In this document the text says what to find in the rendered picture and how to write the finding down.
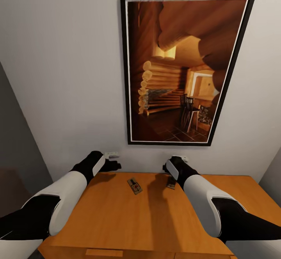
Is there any mousetrap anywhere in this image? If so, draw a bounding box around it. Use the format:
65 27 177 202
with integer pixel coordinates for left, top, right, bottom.
167 173 177 190
127 177 143 194

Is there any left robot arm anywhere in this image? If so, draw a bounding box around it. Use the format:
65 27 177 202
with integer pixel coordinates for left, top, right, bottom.
0 151 121 259

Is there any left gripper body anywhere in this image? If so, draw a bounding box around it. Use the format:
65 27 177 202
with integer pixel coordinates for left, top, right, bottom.
99 160 117 172

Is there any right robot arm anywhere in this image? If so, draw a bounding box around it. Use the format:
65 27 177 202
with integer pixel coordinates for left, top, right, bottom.
162 155 281 259

